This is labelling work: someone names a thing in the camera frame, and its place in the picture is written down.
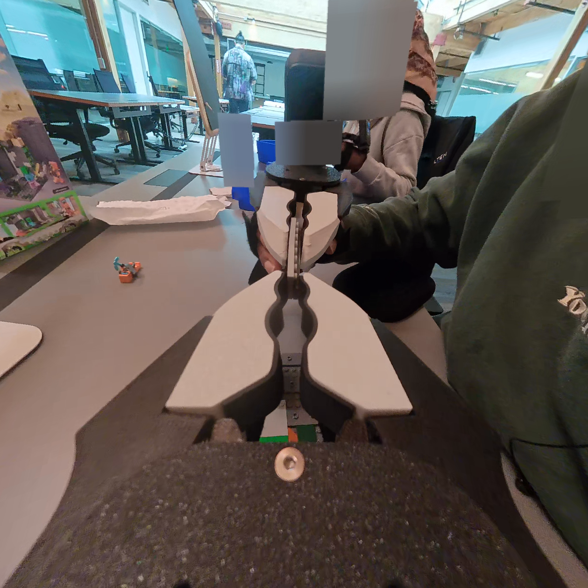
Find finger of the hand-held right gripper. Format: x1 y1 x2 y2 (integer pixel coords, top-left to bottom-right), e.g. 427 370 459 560
300 192 341 272
256 186 295 272

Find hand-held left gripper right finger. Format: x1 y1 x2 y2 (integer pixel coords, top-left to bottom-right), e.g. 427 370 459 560
301 273 413 416

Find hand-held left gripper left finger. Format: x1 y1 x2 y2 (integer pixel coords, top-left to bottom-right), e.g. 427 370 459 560
165 271 282 416

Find grey toy brick build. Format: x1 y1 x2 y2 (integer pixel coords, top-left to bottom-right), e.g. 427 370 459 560
259 351 322 444

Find person's right forearm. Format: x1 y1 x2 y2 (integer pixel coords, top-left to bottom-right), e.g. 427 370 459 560
342 181 465 272

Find grey desk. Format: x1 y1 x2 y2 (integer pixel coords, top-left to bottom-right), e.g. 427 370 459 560
0 154 451 579

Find person's right hand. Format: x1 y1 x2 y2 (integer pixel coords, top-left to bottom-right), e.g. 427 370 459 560
246 213 282 273

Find black office chair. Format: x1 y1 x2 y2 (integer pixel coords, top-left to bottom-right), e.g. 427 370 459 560
46 108 120 177
284 48 328 124
417 115 477 190

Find crumpled white paper bag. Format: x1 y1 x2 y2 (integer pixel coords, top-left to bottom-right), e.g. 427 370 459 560
89 195 232 227

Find orange toy brick figure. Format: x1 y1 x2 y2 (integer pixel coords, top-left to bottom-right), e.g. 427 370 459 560
113 257 143 284

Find dark board on wooden stand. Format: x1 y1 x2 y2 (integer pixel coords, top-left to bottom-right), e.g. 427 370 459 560
174 0 226 174

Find white lamp base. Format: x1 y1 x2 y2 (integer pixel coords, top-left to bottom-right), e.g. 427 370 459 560
0 321 43 381

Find office table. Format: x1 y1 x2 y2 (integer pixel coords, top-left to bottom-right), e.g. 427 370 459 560
28 88 187 182

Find green toy brick set box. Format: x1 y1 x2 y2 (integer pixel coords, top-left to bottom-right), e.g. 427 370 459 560
0 32 90 262

